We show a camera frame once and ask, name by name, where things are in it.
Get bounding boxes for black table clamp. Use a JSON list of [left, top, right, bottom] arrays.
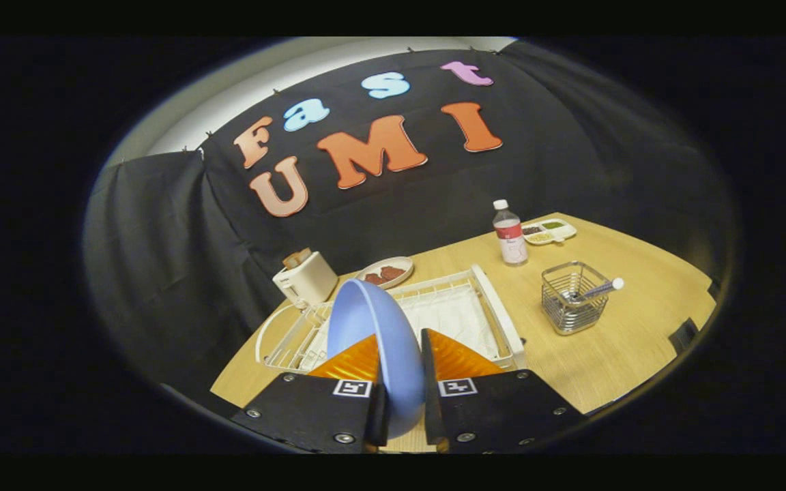
[[668, 318, 699, 354]]

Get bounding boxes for red meat pieces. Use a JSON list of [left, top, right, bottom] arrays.
[[364, 266, 406, 285]]

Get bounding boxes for clear bottle with red label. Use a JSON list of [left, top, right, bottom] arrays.
[[492, 199, 529, 266]]

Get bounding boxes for white divided condiment tray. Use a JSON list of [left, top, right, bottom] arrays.
[[521, 218, 577, 246]]

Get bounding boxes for spoon with white handle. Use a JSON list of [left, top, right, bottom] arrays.
[[570, 278, 625, 302]]

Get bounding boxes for blue plate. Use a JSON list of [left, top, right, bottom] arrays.
[[327, 278, 426, 439]]

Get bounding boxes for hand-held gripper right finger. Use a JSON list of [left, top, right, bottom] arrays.
[[420, 328, 585, 454]]

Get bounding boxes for metal wire basket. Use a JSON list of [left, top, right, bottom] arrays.
[[541, 261, 613, 336]]

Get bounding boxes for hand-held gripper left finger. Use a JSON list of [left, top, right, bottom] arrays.
[[231, 333, 388, 454]]

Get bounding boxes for black backdrop cloth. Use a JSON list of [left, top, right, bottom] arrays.
[[83, 40, 738, 403]]

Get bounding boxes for white wire dish rack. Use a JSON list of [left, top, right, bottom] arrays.
[[255, 264, 527, 376]]

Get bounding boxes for beige oval dish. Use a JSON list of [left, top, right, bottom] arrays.
[[355, 256, 414, 289]]

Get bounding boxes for white toaster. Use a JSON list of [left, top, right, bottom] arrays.
[[272, 251, 339, 308]]

